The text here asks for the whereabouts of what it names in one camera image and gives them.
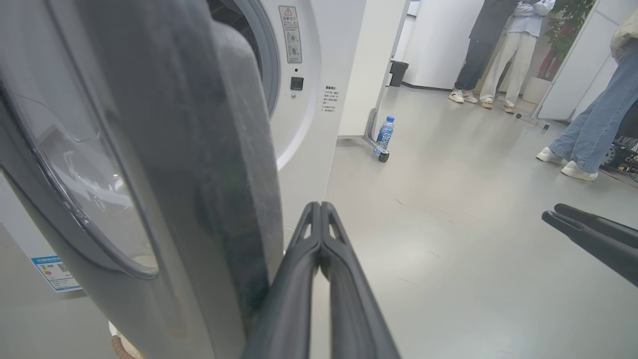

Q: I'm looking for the white partition panel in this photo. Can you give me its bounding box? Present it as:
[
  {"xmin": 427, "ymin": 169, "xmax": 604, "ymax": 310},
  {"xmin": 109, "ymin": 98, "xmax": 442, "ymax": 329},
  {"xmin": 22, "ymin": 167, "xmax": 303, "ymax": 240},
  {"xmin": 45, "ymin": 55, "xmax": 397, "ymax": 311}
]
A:
[
  {"xmin": 338, "ymin": 0, "xmax": 410, "ymax": 139},
  {"xmin": 536, "ymin": 0, "xmax": 638, "ymax": 123}
]

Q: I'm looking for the white plant pot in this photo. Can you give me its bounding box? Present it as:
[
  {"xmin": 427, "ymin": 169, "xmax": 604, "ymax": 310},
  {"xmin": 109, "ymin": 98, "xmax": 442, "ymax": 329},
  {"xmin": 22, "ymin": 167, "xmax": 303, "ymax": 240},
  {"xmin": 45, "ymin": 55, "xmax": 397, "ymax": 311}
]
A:
[{"xmin": 522, "ymin": 76, "xmax": 553, "ymax": 104}]

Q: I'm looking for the person in white clothes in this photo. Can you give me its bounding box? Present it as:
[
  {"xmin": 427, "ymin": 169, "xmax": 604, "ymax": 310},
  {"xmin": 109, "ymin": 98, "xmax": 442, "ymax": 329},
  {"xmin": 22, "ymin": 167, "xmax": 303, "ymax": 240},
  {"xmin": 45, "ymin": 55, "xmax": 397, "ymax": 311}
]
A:
[{"xmin": 479, "ymin": 0, "xmax": 556, "ymax": 114}]

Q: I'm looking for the white front-load washing machine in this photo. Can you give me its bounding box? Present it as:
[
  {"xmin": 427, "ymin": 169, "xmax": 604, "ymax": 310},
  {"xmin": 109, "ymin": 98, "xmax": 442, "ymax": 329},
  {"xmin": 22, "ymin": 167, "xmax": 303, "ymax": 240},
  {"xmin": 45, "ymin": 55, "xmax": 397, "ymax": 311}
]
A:
[{"xmin": 0, "ymin": 0, "xmax": 367, "ymax": 359}]

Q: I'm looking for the grey washing machine door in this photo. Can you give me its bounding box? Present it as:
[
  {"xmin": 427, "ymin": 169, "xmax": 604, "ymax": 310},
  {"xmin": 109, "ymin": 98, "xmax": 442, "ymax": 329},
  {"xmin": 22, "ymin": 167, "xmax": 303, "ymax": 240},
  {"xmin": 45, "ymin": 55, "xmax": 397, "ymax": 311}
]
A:
[{"xmin": 0, "ymin": 0, "xmax": 285, "ymax": 359}]

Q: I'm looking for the grey warning sticker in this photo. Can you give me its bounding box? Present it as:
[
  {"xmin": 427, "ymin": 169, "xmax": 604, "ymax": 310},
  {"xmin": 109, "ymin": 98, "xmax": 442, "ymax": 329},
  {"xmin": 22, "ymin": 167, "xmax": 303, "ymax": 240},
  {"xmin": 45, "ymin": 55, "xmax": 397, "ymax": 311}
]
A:
[{"xmin": 279, "ymin": 6, "xmax": 303, "ymax": 64}]

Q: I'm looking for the blue energy label sticker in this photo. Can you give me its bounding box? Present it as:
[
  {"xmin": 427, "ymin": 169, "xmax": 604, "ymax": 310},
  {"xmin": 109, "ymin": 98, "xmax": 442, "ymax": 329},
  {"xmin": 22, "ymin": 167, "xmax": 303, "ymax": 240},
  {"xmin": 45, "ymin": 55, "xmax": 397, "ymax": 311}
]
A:
[{"xmin": 31, "ymin": 256, "xmax": 82, "ymax": 292}]

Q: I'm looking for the blue label water bottle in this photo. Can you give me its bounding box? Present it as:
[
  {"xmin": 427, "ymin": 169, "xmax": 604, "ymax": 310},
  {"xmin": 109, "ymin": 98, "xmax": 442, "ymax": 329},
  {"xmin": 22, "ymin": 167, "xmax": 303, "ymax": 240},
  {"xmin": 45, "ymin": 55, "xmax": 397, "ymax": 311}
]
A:
[{"xmin": 375, "ymin": 116, "xmax": 395, "ymax": 153}]

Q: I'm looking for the person in blue jeans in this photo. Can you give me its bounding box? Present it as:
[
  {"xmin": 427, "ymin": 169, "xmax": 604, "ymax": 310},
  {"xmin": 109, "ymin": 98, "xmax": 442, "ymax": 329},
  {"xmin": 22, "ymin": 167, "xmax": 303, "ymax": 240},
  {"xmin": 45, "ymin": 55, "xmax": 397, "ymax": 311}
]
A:
[{"xmin": 536, "ymin": 10, "xmax": 638, "ymax": 181}]

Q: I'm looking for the metal bracket with caster wheel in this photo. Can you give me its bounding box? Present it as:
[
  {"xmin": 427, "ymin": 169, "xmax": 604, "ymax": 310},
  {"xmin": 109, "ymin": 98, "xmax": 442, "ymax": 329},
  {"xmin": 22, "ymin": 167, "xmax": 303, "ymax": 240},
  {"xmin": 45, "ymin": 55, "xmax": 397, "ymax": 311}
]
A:
[{"xmin": 363, "ymin": 107, "xmax": 390, "ymax": 163}]

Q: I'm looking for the black wheeled equipment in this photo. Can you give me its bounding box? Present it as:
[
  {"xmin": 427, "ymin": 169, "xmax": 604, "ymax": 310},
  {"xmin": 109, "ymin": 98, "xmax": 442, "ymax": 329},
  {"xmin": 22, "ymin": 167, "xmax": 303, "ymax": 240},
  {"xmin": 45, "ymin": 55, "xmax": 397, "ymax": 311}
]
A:
[{"xmin": 601, "ymin": 100, "xmax": 638, "ymax": 182}]

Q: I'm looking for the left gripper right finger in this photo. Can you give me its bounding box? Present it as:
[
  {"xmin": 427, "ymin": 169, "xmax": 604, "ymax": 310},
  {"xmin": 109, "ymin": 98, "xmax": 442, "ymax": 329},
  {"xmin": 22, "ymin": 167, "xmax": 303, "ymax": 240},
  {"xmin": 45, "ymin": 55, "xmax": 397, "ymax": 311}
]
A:
[{"xmin": 320, "ymin": 202, "xmax": 402, "ymax": 359}]

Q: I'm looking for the person in dark clothes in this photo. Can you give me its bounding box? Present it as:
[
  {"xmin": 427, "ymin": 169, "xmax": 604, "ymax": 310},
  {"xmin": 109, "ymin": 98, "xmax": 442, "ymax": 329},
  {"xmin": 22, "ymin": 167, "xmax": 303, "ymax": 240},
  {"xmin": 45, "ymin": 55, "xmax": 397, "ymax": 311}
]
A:
[{"xmin": 449, "ymin": 0, "xmax": 519, "ymax": 104}]

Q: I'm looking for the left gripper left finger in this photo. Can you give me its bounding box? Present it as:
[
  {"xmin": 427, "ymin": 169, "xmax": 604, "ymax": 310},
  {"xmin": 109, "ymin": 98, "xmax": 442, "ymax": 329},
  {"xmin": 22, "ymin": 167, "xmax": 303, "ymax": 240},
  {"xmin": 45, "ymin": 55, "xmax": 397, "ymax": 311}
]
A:
[{"xmin": 242, "ymin": 202, "xmax": 322, "ymax": 359}]

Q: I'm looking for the stainless steel washer drum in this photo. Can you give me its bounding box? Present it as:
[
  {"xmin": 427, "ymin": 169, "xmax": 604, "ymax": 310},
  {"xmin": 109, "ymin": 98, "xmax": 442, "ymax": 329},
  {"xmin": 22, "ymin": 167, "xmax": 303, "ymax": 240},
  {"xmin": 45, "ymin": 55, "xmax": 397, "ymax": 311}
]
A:
[{"xmin": 207, "ymin": 0, "xmax": 263, "ymax": 75}]

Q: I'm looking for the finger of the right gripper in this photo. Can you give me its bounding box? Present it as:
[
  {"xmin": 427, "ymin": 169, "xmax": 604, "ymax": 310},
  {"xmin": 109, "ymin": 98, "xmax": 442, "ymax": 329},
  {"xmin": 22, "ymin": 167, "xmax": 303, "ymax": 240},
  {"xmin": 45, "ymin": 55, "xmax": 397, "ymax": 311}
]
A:
[
  {"xmin": 554, "ymin": 203, "xmax": 638, "ymax": 251},
  {"xmin": 542, "ymin": 211, "xmax": 638, "ymax": 287}
]

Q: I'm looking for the green potted plant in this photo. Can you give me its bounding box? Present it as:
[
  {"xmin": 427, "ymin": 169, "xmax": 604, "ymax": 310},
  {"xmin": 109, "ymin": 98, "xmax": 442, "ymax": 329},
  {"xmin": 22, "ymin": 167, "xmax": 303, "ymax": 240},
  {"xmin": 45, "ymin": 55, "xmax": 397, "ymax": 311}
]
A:
[{"xmin": 537, "ymin": 0, "xmax": 596, "ymax": 83}]

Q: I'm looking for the black trash bin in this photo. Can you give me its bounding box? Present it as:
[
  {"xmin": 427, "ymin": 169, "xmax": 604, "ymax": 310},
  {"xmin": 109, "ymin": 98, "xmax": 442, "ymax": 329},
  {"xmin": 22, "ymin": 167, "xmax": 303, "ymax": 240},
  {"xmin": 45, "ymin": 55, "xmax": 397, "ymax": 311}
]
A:
[{"xmin": 389, "ymin": 60, "xmax": 409, "ymax": 88}]

